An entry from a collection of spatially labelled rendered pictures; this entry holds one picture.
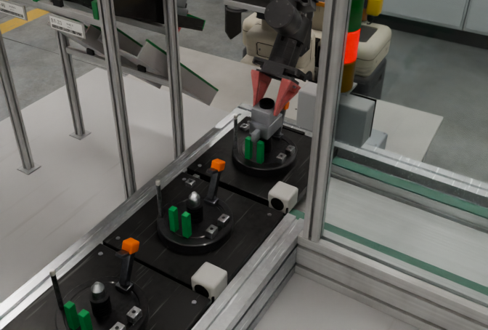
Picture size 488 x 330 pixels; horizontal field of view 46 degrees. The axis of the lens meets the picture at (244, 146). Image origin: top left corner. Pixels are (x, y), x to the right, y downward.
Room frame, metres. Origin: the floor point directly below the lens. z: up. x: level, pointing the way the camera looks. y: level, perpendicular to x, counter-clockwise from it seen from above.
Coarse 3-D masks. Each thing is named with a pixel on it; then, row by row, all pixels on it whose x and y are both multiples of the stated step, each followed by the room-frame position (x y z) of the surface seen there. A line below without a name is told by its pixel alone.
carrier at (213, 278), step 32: (160, 192) 0.79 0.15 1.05; (192, 192) 0.79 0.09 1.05; (224, 192) 0.88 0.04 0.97; (128, 224) 0.79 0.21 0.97; (160, 224) 0.77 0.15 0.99; (192, 224) 0.77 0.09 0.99; (224, 224) 0.76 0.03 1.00; (256, 224) 0.79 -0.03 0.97; (160, 256) 0.71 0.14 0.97; (192, 256) 0.71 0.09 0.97; (224, 256) 0.71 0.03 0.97; (192, 288) 0.64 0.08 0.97; (224, 288) 0.65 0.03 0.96
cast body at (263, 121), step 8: (256, 104) 1.01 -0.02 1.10; (264, 104) 0.99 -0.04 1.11; (272, 104) 1.00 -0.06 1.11; (256, 112) 0.99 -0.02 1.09; (264, 112) 0.98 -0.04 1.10; (272, 112) 0.98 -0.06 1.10; (256, 120) 0.99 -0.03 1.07; (264, 120) 0.98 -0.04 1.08; (272, 120) 0.98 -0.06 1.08; (280, 120) 1.01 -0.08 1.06; (256, 128) 0.98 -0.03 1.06; (264, 128) 0.97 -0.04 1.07; (272, 128) 0.98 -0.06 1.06; (256, 136) 0.96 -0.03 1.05; (264, 136) 0.97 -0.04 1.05
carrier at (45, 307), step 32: (96, 256) 0.71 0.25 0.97; (64, 288) 0.64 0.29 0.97; (96, 288) 0.57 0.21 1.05; (128, 288) 0.61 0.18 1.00; (160, 288) 0.64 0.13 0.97; (32, 320) 0.57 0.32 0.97; (64, 320) 0.56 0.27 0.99; (96, 320) 0.56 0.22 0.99; (128, 320) 0.56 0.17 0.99; (160, 320) 0.58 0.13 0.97; (192, 320) 0.58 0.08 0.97
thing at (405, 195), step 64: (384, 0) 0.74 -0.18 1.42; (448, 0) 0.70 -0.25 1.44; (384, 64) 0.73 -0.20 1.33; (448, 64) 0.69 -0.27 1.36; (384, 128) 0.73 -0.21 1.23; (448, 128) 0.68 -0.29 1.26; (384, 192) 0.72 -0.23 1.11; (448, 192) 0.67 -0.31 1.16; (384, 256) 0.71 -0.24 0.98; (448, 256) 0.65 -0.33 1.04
